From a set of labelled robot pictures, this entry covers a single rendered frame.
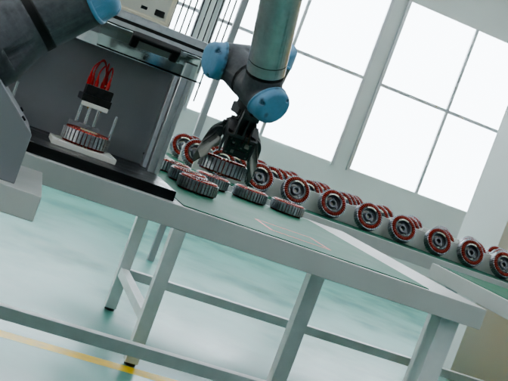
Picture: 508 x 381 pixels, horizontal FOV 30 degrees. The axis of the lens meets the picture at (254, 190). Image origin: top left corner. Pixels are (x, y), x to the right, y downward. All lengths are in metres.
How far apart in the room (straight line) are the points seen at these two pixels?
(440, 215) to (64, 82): 7.47
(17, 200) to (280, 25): 0.60
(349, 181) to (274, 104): 7.46
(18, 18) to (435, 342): 1.27
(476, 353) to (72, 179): 4.20
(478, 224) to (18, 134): 4.81
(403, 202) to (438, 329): 7.21
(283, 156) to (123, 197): 7.06
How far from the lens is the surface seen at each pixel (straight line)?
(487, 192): 6.06
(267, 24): 1.73
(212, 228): 2.02
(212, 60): 1.88
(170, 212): 2.00
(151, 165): 2.33
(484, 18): 9.71
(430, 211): 9.61
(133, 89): 2.48
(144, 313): 3.50
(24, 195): 1.41
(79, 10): 1.51
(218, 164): 2.09
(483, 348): 5.89
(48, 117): 2.47
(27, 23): 1.50
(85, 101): 2.24
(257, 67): 1.77
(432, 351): 2.30
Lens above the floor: 0.93
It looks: 3 degrees down
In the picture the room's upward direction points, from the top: 20 degrees clockwise
